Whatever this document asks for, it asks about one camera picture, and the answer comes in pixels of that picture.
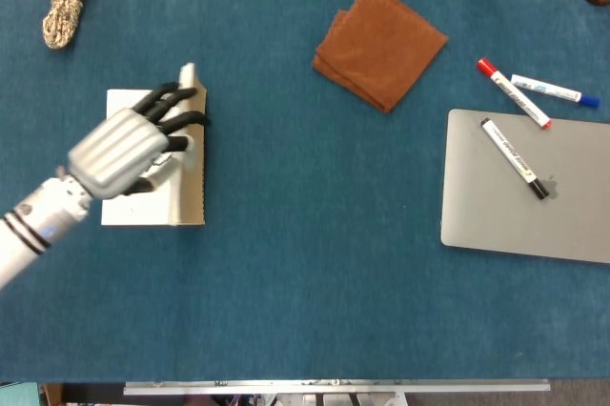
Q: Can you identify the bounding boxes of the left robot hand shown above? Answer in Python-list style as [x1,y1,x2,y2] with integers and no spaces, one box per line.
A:
[66,81,213,201]

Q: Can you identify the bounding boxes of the yellow spiral notebook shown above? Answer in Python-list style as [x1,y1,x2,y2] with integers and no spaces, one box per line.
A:
[100,61,211,229]

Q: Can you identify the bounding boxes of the brown cardboard box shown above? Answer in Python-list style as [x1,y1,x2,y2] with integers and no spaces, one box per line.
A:
[41,382,66,406]

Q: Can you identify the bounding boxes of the teal box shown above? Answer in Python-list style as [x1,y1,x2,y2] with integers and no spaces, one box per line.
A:
[0,381,42,406]

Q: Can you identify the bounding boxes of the blue table cloth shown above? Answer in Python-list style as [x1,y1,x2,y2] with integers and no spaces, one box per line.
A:
[0,0,610,384]

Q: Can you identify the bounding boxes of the folded brown cloth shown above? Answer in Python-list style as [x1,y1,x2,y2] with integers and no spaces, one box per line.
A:
[311,0,450,115]

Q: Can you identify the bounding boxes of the grey closed laptop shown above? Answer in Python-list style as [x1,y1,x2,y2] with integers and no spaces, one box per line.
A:
[439,108,610,265]

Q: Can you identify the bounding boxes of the black whiteboard marker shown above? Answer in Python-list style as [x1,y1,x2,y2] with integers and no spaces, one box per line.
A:
[479,117,550,201]

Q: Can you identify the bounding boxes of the red whiteboard marker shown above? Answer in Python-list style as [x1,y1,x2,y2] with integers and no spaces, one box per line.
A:
[477,57,554,131]

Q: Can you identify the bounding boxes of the blue whiteboard marker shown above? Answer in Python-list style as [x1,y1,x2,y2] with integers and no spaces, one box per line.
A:
[510,73,601,109]

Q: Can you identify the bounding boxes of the silver metal rail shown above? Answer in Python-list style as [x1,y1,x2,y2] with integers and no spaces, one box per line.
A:
[122,378,552,396]

